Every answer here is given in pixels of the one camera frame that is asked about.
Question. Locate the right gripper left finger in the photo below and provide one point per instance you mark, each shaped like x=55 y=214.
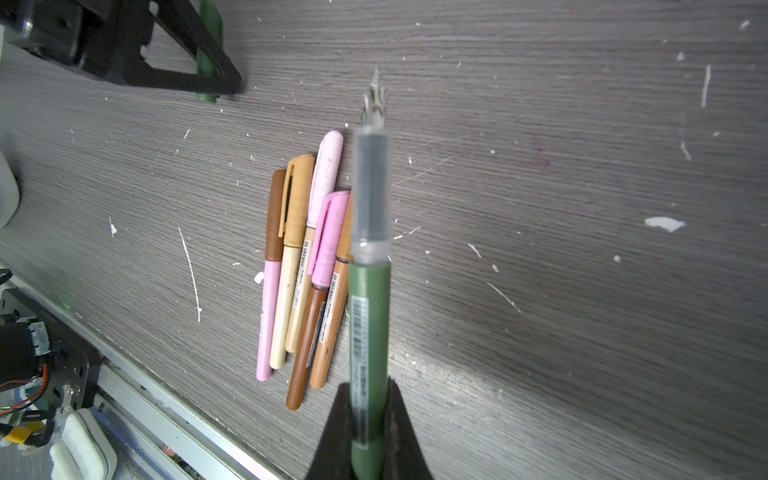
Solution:
x=332 y=459

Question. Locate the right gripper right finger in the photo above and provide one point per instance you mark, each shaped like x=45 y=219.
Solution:
x=403 y=459

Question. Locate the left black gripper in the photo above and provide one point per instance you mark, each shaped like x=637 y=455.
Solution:
x=105 y=40

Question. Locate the green marker pen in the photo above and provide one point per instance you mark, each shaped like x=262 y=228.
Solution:
x=369 y=285

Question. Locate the dark brown marker pen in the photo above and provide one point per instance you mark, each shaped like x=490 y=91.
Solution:
x=271 y=275

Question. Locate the gold tan marker pen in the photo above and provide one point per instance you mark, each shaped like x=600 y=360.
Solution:
x=291 y=229

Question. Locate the light pink marker pen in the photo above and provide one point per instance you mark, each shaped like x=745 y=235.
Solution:
x=327 y=162

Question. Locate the white square clock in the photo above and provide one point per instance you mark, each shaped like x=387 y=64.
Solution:
x=10 y=193

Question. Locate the white grey remote device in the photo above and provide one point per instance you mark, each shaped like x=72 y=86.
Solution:
x=81 y=450

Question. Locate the aluminium frame front rail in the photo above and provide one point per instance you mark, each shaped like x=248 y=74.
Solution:
x=151 y=416

